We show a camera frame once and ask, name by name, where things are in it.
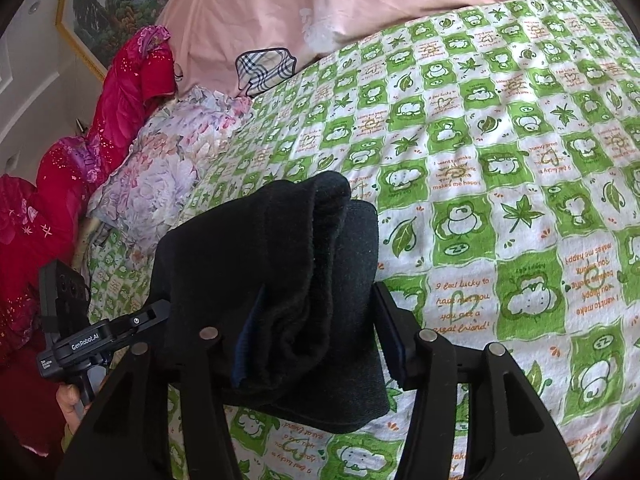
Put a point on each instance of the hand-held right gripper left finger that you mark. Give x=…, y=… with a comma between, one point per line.
x=244, y=355

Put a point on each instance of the floral pillow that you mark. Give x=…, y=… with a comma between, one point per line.
x=160, y=170

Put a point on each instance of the recessed ceiling light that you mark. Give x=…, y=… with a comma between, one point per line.
x=34, y=7

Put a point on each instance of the dark red cloth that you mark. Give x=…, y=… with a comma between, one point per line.
x=30, y=400

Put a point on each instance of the green checked bed sheet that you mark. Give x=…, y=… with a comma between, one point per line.
x=500, y=185

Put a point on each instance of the gold framed landscape painting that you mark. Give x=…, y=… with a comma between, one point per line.
x=125, y=0

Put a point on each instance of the pink quilt with plaid hearts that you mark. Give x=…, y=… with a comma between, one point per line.
x=350, y=0

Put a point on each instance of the red sequined quilt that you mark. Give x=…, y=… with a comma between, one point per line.
x=125, y=85

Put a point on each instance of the black pants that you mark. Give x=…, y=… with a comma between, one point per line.
x=300, y=260

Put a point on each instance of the person's left hand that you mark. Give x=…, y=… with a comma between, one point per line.
x=70, y=402

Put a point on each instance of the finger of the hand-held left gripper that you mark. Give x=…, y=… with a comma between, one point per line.
x=142, y=317

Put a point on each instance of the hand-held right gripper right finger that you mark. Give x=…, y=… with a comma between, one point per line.
x=395, y=345

